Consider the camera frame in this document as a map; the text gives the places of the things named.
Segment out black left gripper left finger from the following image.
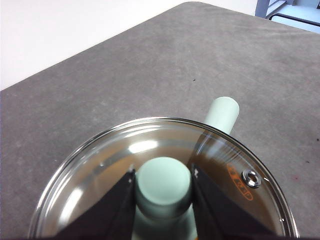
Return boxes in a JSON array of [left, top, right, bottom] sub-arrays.
[[53, 164, 137, 240]]

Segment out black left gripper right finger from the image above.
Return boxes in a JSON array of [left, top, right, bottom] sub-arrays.
[[191, 163, 276, 240]]

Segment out glass lid with green knob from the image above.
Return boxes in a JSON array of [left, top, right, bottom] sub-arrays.
[[27, 116, 300, 240]]

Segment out mint green steamer pot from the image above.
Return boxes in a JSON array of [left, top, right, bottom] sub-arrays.
[[32, 96, 298, 240]]

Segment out grey metal frame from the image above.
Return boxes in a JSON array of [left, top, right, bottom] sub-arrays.
[[254, 0, 320, 35]]

